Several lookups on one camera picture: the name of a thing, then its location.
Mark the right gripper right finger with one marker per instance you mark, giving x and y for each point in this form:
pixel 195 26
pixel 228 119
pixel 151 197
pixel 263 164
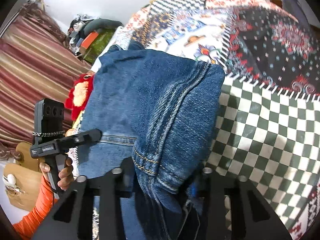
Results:
pixel 234 209

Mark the blue denim jacket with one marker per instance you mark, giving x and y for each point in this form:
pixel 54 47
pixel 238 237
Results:
pixel 160 111

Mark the striped red curtain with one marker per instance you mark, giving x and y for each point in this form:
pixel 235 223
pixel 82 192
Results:
pixel 35 64

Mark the person's left hand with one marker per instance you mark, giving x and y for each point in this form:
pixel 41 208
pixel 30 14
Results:
pixel 65 175

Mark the pile of clutter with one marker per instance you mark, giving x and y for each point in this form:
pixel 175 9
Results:
pixel 76 33

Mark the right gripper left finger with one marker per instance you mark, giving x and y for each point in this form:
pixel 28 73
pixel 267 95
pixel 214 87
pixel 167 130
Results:
pixel 72 216

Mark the grey neck pillow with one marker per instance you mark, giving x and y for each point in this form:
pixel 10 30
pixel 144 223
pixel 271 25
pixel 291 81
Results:
pixel 101 23

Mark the red plush toy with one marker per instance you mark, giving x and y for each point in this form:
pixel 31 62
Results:
pixel 79 94

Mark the dark grey cloth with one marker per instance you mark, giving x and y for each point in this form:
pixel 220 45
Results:
pixel 293 7

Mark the green patterned storage box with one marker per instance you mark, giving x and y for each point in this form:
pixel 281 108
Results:
pixel 98 45

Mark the orange shoe box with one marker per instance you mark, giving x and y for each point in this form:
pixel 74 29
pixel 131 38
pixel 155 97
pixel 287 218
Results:
pixel 89 40

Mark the patchwork patterned bedspread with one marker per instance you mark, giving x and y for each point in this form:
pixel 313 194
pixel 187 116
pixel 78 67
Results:
pixel 267 126

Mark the orange sleeve left forearm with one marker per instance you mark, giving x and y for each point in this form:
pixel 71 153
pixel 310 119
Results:
pixel 44 203

